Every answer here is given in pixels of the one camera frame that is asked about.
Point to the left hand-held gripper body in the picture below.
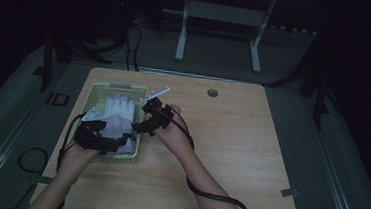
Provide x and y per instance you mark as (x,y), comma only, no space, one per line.
(92,137)

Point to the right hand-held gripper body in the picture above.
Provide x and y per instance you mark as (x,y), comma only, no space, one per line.
(159,114)

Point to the pale green plastic basket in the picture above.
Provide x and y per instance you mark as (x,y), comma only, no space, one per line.
(100,93)

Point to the person's right hand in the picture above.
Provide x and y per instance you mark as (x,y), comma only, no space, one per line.
(173,132)

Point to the person's left hand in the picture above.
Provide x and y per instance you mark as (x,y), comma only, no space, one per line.
(75,159)

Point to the black tripod stand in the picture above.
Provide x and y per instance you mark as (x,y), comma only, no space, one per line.
(318,95)
(47,63)

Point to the grey tape piece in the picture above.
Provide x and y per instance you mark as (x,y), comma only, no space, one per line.
(289,192)

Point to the black rectangular floor frame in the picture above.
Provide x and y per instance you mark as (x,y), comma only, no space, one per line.
(58,99)

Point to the white metal desk frame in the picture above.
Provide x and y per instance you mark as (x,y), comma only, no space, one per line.
(224,14)

